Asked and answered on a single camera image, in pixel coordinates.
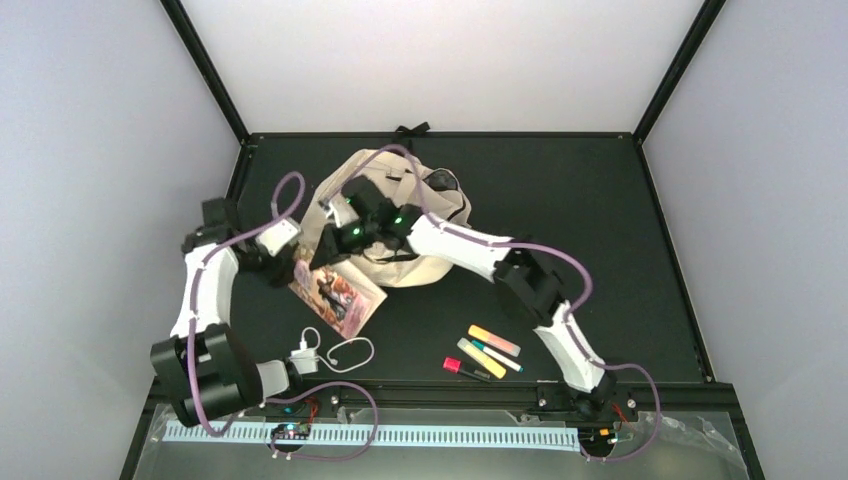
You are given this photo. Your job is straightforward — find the beige canvas backpack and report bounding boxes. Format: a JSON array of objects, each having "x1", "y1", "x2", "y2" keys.
[{"x1": 301, "y1": 149, "x2": 472, "y2": 288}]

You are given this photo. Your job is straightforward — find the pink illustrated picture book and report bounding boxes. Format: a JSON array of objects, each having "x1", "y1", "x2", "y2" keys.
[{"x1": 289, "y1": 245, "x2": 387, "y2": 339}]

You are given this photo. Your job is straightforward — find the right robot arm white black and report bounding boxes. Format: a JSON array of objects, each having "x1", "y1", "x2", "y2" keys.
[{"x1": 310, "y1": 176, "x2": 617, "y2": 421}]

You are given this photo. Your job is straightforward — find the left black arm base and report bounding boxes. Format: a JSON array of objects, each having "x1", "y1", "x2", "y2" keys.
[{"x1": 246, "y1": 395, "x2": 324, "y2": 457}]

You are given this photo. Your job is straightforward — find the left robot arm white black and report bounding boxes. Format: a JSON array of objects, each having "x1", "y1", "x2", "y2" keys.
[{"x1": 150, "y1": 198, "x2": 302, "y2": 427}]

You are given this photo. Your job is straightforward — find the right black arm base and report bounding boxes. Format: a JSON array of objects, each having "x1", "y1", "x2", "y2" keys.
[{"x1": 533, "y1": 375, "x2": 638, "y2": 459}]

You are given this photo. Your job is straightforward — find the orange pastel highlighter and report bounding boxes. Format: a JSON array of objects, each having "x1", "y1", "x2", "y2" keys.
[{"x1": 467, "y1": 324, "x2": 521, "y2": 357}]

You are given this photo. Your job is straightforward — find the pink black highlighter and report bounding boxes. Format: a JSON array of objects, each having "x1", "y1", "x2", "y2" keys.
[{"x1": 442, "y1": 357, "x2": 491, "y2": 383}]

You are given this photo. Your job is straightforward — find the white teal marker pen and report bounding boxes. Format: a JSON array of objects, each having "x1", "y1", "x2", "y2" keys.
[{"x1": 471, "y1": 340, "x2": 524, "y2": 372}]

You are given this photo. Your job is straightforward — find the yellow highlighter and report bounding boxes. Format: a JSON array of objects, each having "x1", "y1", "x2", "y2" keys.
[{"x1": 457, "y1": 338, "x2": 506, "y2": 379}]

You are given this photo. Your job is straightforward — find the white charger with cable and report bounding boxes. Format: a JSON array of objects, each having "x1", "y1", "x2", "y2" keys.
[{"x1": 288, "y1": 327, "x2": 376, "y2": 375}]

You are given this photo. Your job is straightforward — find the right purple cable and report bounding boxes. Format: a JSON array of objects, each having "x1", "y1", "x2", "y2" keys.
[{"x1": 334, "y1": 144, "x2": 664, "y2": 464}]

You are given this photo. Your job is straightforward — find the light blue slotted cable duct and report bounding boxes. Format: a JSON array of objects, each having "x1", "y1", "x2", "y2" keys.
[{"x1": 154, "y1": 420, "x2": 580, "y2": 452}]

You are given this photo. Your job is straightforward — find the black frame post left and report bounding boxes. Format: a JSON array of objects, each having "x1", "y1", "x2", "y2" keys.
[{"x1": 160, "y1": 0, "x2": 250, "y2": 144}]

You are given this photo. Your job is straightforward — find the black frame post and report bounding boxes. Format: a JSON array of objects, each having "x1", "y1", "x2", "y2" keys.
[
  {"x1": 633, "y1": 0, "x2": 726, "y2": 145},
  {"x1": 160, "y1": 0, "x2": 250, "y2": 144}
]

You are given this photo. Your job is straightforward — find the black frame post right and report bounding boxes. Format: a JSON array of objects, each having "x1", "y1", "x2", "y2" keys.
[{"x1": 633, "y1": 0, "x2": 726, "y2": 145}]

